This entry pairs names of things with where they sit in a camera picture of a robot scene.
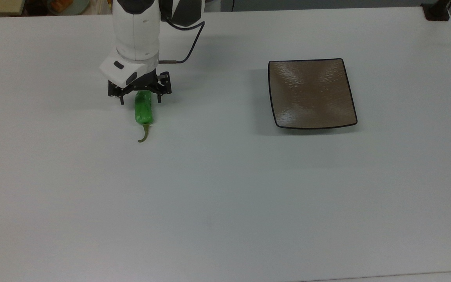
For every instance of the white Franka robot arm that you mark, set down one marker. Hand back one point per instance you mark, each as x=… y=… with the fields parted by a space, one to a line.
x=135 y=31

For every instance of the black camera stand base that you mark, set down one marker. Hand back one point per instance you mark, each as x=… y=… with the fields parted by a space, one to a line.
x=437 y=11

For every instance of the pale round bowl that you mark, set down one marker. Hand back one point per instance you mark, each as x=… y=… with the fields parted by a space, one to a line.
x=69 y=6

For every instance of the green chili pepper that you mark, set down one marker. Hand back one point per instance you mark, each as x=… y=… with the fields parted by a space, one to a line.
x=143 y=111

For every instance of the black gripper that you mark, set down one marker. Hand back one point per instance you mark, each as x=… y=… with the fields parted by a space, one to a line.
x=159 y=82

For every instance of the square brown ceramic plate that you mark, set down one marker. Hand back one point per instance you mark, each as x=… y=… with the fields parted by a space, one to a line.
x=311 y=94

